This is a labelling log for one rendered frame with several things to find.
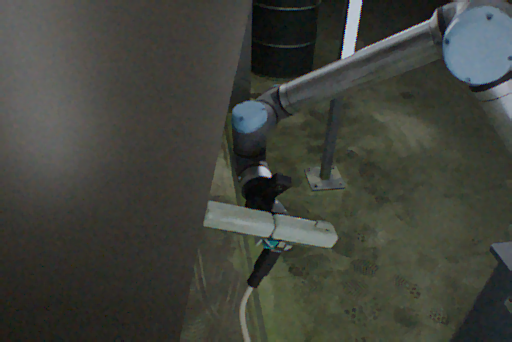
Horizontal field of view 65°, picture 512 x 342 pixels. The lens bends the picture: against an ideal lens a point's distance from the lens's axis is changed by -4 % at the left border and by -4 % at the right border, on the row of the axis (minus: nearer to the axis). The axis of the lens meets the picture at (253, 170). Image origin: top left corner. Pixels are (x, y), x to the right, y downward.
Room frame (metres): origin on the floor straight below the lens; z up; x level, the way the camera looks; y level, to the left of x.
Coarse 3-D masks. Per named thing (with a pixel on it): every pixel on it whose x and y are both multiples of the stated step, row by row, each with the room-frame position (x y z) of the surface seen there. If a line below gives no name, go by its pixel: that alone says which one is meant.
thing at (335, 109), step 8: (344, 8) 1.87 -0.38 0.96; (344, 16) 1.86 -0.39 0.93; (336, 104) 1.84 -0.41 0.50; (336, 112) 1.84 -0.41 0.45; (328, 120) 1.87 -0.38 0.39; (336, 120) 1.84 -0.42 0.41; (328, 128) 1.85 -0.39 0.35; (336, 128) 1.84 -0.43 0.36; (328, 136) 1.84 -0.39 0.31; (336, 136) 1.84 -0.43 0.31; (328, 144) 1.84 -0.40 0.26; (328, 152) 1.84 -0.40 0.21; (328, 160) 1.84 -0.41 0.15; (328, 168) 1.84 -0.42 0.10; (320, 176) 1.86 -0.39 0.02; (328, 176) 1.84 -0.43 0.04
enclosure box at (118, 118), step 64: (0, 0) 0.34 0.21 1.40; (64, 0) 0.35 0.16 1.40; (128, 0) 0.36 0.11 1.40; (192, 0) 0.37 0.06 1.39; (0, 64) 0.34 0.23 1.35; (64, 64) 0.35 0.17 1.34; (128, 64) 0.36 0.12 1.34; (192, 64) 0.37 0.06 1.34; (0, 128) 0.33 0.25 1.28; (64, 128) 0.34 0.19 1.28; (128, 128) 0.35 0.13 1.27; (192, 128) 0.36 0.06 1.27; (0, 192) 0.33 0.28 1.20; (64, 192) 0.34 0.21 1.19; (128, 192) 0.35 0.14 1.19; (192, 192) 0.36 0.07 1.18; (0, 256) 0.32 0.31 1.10; (64, 256) 0.33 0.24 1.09; (128, 256) 0.35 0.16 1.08; (192, 256) 0.36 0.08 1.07; (0, 320) 0.31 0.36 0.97; (64, 320) 0.32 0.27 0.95; (128, 320) 0.34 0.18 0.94
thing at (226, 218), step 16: (208, 208) 0.59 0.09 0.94; (224, 208) 0.61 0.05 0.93; (240, 208) 0.62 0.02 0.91; (208, 224) 0.58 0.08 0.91; (224, 224) 0.58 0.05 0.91; (240, 224) 0.59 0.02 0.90; (256, 224) 0.59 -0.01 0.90; (272, 224) 0.61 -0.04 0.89; (288, 224) 0.62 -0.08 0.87; (304, 224) 0.63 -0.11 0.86; (320, 224) 0.64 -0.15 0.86; (288, 240) 0.61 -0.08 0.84; (304, 240) 0.61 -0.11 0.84; (320, 240) 0.62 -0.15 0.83; (336, 240) 0.62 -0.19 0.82; (272, 256) 0.61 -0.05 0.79; (256, 272) 0.60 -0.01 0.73
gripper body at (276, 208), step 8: (256, 184) 0.80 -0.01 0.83; (248, 192) 0.79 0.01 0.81; (248, 200) 0.79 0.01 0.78; (256, 200) 0.73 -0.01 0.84; (264, 200) 0.73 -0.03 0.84; (272, 200) 0.75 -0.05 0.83; (248, 208) 0.74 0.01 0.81; (264, 208) 0.70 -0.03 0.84; (272, 208) 0.71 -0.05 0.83; (280, 208) 0.72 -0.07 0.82
